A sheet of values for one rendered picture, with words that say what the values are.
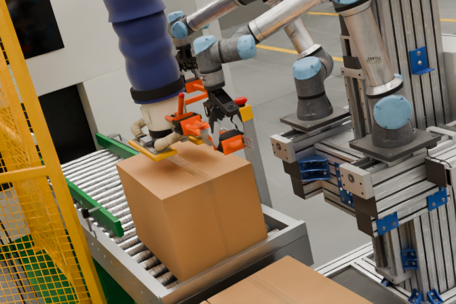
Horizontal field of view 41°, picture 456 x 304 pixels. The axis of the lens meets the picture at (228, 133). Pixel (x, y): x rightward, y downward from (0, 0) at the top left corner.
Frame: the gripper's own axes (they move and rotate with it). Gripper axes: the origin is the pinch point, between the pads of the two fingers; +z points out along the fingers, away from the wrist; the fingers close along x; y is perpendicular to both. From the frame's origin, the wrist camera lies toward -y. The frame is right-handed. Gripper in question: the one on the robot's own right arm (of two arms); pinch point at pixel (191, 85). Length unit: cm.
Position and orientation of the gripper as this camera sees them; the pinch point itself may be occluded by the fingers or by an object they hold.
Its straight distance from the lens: 296.5
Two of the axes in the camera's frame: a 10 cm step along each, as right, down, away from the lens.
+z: 2.1, 9.2, 3.2
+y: 4.5, 2.0, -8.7
